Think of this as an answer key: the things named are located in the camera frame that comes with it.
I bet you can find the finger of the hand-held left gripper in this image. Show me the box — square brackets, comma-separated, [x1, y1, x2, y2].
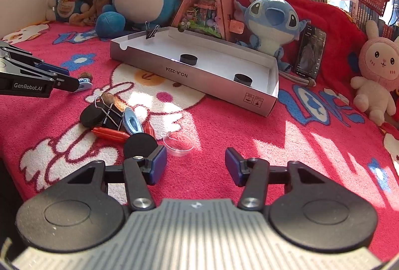
[6, 49, 70, 76]
[9, 60, 81, 93]

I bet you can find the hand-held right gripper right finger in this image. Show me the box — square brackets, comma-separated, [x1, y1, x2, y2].
[225, 147, 331, 211]

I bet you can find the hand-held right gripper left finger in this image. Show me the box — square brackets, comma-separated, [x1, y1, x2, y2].
[67, 145, 168, 211]

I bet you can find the blue hair clip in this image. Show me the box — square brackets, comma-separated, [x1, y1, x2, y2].
[76, 77, 93, 92]
[122, 107, 144, 135]

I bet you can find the black round disc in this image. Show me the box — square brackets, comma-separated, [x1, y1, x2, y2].
[80, 101, 105, 128]
[123, 132, 158, 160]

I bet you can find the clear plastic lid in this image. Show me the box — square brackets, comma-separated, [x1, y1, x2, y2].
[164, 132, 194, 157]

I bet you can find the large black binder clip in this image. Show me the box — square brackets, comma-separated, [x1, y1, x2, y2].
[94, 96, 125, 130]

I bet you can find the black plastic cap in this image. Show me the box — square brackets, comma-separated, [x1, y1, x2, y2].
[180, 54, 198, 66]
[234, 73, 253, 87]

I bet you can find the shallow cardboard box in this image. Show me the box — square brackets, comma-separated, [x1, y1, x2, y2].
[110, 26, 279, 117]

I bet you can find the small black binder clip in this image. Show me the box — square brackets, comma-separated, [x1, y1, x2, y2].
[144, 22, 161, 40]

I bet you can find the black smartphone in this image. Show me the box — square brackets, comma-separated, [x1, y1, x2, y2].
[295, 24, 327, 79]

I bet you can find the blue alien plush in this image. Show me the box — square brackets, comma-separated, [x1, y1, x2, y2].
[234, 0, 310, 73]

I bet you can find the pink triangular diorama house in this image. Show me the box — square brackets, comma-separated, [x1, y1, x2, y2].
[171, 0, 245, 44]

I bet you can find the pink bunny plush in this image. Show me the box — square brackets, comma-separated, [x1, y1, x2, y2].
[351, 19, 399, 127]

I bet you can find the blue packet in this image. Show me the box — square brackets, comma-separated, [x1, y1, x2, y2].
[390, 0, 399, 24]

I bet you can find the beaded cord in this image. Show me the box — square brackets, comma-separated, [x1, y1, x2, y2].
[279, 71, 317, 87]

